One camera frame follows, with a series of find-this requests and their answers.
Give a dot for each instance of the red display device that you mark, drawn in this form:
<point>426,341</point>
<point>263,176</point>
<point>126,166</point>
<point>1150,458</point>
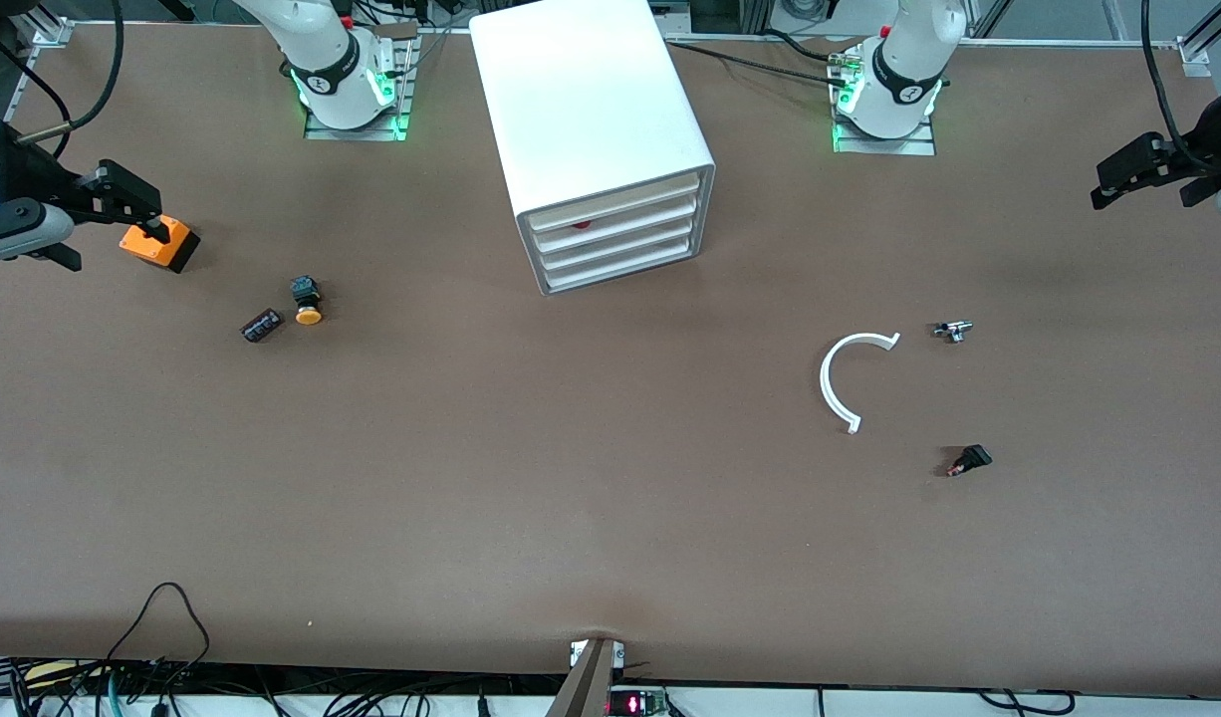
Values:
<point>635,705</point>

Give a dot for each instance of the yellow push button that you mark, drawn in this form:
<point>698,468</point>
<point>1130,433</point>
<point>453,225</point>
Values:
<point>308,314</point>

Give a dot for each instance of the brown camera mast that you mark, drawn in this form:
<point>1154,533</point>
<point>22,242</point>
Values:
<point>586,687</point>

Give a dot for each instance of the orange switch box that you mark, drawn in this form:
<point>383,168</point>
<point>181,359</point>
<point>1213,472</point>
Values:
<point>162,254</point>

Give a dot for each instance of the small silver metal connector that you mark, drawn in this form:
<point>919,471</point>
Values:
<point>954,330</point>

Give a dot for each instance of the small black rocker switch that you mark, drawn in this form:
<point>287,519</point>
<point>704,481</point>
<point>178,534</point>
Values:
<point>972,458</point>

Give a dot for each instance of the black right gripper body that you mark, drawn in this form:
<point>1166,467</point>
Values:
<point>21,174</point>

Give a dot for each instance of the white drawer cabinet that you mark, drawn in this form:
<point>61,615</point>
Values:
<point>591,100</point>

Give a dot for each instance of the white plastic drawer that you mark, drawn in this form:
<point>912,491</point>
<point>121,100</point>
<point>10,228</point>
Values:
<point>620,201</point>
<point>625,264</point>
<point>625,222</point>
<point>625,243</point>

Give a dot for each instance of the black cylindrical capacitor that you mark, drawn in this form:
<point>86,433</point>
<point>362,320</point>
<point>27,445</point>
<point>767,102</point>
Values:
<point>262,325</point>

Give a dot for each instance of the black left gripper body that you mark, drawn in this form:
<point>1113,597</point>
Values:
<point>1211,136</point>

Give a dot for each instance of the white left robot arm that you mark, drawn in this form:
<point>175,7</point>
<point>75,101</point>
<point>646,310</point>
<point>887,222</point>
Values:
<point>904,70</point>

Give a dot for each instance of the aluminium frame profile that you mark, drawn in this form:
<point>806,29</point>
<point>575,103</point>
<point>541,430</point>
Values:
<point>1208,40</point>
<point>43,35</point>

